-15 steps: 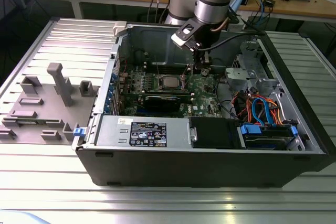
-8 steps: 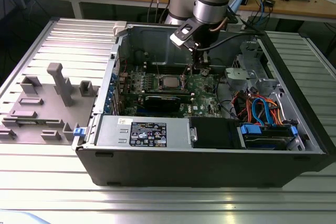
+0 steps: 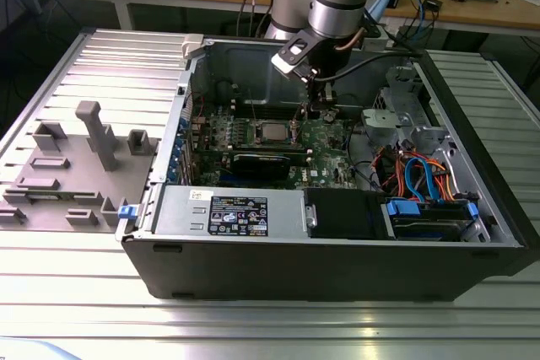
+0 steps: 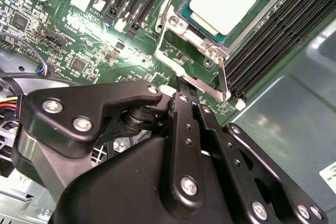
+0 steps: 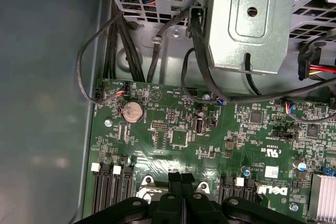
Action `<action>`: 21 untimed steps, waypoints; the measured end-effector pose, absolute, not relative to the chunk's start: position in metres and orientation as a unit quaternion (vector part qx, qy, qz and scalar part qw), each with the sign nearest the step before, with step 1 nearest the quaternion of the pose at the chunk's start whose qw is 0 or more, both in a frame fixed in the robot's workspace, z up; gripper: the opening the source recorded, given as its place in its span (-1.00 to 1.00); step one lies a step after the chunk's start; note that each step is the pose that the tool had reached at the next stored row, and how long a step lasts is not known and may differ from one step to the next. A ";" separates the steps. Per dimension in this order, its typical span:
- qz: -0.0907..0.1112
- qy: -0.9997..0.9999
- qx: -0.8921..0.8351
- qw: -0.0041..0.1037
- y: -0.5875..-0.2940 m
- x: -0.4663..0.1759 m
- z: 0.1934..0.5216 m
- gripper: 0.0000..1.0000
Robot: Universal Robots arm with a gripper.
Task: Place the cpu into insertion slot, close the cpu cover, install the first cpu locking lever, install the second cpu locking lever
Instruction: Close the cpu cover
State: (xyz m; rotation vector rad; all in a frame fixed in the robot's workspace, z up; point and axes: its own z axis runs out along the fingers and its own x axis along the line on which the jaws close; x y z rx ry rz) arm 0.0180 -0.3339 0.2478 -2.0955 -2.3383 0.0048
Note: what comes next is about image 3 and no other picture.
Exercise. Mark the silver drive cage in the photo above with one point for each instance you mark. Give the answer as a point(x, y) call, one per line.
point(396, 75)

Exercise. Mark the green motherboard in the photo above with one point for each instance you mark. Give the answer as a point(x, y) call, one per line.
point(329, 153)

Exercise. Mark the small black box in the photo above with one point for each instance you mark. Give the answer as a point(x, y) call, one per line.
point(433, 4)

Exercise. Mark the black graphics card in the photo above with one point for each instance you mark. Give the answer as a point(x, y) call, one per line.
point(257, 166)

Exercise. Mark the black drive bay box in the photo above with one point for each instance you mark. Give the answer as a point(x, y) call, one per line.
point(341, 212)

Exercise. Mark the hard disk in blue carrier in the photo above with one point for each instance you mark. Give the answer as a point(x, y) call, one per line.
point(405, 208)

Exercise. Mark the black open PC case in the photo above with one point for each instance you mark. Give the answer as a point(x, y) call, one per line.
point(295, 267)

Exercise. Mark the silver power supply unit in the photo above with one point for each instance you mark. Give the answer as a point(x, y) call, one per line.
point(181, 208)

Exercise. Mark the blue case latch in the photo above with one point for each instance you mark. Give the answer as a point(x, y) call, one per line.
point(127, 212)

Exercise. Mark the grey parts rack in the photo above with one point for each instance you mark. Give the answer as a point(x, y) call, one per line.
point(84, 191)

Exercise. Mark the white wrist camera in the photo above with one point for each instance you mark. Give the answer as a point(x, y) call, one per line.
point(291, 60)

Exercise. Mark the silver cage bracket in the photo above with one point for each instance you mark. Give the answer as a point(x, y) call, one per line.
point(379, 117)

